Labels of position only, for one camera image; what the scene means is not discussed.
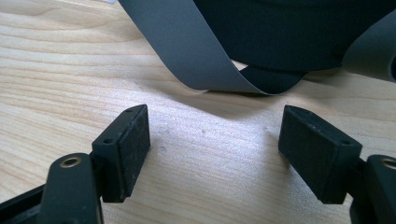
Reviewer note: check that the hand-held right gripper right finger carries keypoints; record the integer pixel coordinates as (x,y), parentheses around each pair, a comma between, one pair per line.
(314,155)

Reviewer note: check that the grey and black cloth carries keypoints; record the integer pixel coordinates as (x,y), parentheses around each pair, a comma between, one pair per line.
(264,37)

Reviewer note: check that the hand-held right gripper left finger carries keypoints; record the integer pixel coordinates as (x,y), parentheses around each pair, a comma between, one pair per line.
(124,155)

